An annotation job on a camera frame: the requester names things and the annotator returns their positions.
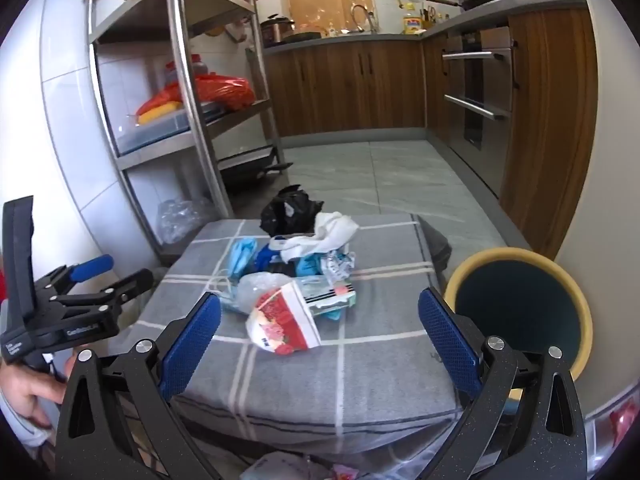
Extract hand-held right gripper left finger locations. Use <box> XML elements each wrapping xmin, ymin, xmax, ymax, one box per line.
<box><xmin>55</xmin><ymin>290</ymin><xmax>223</xmax><ymax>480</ymax></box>

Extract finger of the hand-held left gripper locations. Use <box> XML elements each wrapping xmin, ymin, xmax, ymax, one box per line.
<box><xmin>50</xmin><ymin>268</ymin><xmax>154</xmax><ymax>317</ymax></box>
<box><xmin>35</xmin><ymin>254</ymin><xmax>115</xmax><ymax>297</ymax></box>

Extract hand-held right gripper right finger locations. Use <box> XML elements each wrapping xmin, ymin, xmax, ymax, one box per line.
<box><xmin>417</xmin><ymin>287</ymin><xmax>588</xmax><ymax>480</ymax></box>

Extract teal bin with yellow rim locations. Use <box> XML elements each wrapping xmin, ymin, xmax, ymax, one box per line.
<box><xmin>444</xmin><ymin>248</ymin><xmax>593</xmax><ymax>381</ymax></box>

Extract red and white paper cup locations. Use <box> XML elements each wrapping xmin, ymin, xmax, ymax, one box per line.
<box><xmin>245</xmin><ymin>281</ymin><xmax>322</xmax><ymax>356</ymax></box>

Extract white cloth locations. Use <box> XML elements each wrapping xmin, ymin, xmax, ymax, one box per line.
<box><xmin>270</xmin><ymin>211</ymin><xmax>360</xmax><ymax>264</ymax></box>

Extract black plastic bag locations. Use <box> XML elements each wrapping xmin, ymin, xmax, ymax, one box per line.
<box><xmin>260</xmin><ymin>185</ymin><xmax>325</xmax><ymax>237</ymax></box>

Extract person's left hand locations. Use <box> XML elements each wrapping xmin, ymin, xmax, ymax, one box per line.
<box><xmin>0</xmin><ymin>352</ymin><xmax>78</xmax><ymax>433</ymax></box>

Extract crumpled clear plastic bag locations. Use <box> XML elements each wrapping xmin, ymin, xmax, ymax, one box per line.
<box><xmin>157</xmin><ymin>199</ymin><xmax>216</xmax><ymax>245</ymax></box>

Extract blue face mask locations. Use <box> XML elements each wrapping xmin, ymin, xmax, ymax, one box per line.
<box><xmin>210</xmin><ymin>237</ymin><xmax>258</xmax><ymax>311</ymax></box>

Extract dark blue glove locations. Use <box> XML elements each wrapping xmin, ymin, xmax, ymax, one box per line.
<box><xmin>252</xmin><ymin>246</ymin><xmax>283</xmax><ymax>276</ymax></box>

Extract green tissue packet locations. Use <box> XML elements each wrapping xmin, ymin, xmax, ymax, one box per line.
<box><xmin>295</xmin><ymin>280</ymin><xmax>358</xmax><ymax>318</ymax></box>

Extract cyan plastic wrapper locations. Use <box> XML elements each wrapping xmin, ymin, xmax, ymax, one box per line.
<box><xmin>295</xmin><ymin>252</ymin><xmax>326</xmax><ymax>279</ymax></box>

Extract yellow packet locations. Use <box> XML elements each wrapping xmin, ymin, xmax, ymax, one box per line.
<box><xmin>137</xmin><ymin>101</ymin><xmax>183</xmax><ymax>126</ymax></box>

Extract black dustpan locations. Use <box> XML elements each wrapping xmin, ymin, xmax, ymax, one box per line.
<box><xmin>220</xmin><ymin>147</ymin><xmax>293</xmax><ymax>191</ymax></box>

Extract red packet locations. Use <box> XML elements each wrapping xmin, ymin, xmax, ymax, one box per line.
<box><xmin>607</xmin><ymin>397</ymin><xmax>638</xmax><ymax>436</ymax></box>

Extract white refrigerator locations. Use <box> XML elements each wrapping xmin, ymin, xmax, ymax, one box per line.
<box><xmin>552</xmin><ymin>0</ymin><xmax>640</xmax><ymax>418</ymax></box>

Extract large red plastic bag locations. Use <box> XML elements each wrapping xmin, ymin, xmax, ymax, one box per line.
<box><xmin>137</xmin><ymin>74</ymin><xmax>256</xmax><ymax>116</ymax></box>

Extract metal shelf rack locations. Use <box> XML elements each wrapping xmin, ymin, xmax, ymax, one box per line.
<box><xmin>87</xmin><ymin>0</ymin><xmax>286</xmax><ymax>266</ymax></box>

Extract steel built-in oven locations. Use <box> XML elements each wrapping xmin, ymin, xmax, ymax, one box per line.
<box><xmin>442</xmin><ymin>27</ymin><xmax>516</xmax><ymax>198</ymax></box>

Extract wooden kitchen cabinets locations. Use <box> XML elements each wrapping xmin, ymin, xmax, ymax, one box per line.
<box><xmin>262</xmin><ymin>7</ymin><xmax>598</xmax><ymax>261</ymax></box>

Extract dark rice cooker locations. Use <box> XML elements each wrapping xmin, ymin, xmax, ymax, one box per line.
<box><xmin>260</xmin><ymin>14</ymin><xmax>296</xmax><ymax>46</ymax></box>

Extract grey kitchen countertop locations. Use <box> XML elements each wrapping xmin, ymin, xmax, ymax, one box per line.
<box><xmin>262</xmin><ymin>0</ymin><xmax>586</xmax><ymax>57</ymax></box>

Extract yellow oil bottle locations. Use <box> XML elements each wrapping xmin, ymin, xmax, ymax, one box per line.
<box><xmin>402</xmin><ymin>5</ymin><xmax>423</xmax><ymax>36</ymax></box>

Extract metal faucet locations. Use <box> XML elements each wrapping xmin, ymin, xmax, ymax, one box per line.
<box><xmin>351</xmin><ymin>4</ymin><xmax>378</xmax><ymax>33</ymax></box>

